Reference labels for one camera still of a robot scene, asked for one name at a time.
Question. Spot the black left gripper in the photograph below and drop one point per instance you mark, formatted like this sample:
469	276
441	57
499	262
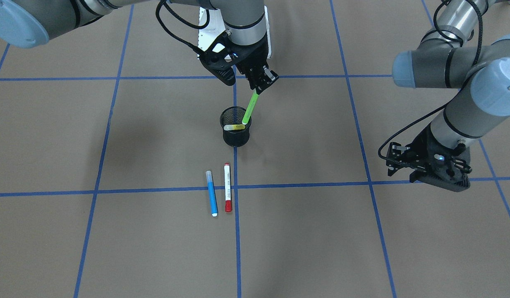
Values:
422	145

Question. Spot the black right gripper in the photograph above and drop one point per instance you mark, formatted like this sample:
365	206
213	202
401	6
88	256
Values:
252	57

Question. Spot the green highlighter pen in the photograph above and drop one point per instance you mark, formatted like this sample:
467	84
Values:
250	108

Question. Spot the red white marker pen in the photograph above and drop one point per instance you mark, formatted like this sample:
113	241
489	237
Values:
228	188

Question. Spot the blue highlighter pen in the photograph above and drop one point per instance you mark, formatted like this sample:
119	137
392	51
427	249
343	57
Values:
211	193

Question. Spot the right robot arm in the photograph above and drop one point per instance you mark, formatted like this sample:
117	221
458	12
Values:
32	23

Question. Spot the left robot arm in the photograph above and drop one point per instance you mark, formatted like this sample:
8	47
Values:
451	55

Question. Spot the black mesh pen cup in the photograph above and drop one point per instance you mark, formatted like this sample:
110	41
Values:
235	133

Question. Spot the yellow highlighter pen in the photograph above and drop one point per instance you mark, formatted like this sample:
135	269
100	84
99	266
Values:
234	127

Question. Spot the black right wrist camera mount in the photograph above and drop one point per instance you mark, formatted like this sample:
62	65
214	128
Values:
217	59

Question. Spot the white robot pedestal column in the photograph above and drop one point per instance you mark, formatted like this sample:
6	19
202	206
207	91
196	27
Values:
242	37

